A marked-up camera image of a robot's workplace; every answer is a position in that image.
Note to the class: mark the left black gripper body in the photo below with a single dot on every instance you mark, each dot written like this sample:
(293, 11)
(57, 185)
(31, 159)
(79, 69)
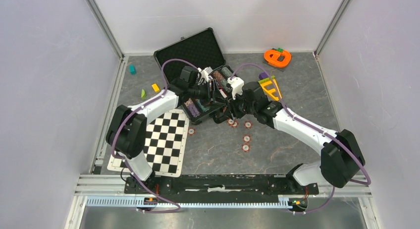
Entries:
(202, 92)

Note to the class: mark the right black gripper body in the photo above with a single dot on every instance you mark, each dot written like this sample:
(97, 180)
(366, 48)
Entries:
(239, 107)

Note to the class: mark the pink brown chip roll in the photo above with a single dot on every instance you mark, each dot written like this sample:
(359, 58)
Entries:
(189, 103)

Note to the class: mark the black poker carrying case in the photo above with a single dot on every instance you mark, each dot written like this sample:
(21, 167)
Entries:
(202, 50)

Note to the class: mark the purple poker chip roll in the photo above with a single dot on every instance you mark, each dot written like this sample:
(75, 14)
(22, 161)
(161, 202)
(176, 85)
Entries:
(193, 110)

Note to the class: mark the brown poker chip roll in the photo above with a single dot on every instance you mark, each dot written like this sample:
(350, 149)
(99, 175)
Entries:
(218, 76)

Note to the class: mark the green blue chip roll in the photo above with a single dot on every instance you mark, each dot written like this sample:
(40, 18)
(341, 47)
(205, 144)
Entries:
(226, 86)

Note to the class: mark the grey green chip roll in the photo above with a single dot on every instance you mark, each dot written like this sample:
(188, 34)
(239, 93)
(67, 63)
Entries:
(226, 72)

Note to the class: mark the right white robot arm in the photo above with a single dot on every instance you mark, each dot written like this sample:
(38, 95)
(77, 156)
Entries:
(340, 155)

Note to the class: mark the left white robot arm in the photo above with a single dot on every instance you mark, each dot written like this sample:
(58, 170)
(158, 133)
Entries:
(126, 134)

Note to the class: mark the yellow triangle toy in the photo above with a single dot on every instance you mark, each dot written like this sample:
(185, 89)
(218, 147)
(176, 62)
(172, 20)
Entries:
(270, 88)

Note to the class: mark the purple toy block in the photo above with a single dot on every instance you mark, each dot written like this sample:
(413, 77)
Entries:
(263, 76)

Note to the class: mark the teal poker chip roll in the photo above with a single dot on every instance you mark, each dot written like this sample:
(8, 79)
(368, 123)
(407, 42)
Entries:
(202, 107)

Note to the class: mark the yellow toy block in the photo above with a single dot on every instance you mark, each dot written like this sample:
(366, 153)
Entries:
(155, 88)

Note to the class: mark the green half-round block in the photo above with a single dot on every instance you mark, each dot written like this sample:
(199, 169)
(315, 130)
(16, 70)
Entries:
(143, 94)

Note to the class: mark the orange toy track piece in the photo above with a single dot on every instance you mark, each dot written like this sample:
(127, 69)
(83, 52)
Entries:
(278, 58)

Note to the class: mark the teal toy block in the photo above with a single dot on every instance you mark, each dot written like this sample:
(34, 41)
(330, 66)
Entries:
(132, 69)

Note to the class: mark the black white chessboard mat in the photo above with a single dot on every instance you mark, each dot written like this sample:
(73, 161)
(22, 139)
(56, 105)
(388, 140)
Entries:
(165, 143)

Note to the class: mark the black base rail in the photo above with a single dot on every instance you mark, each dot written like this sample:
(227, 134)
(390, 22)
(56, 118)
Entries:
(163, 194)

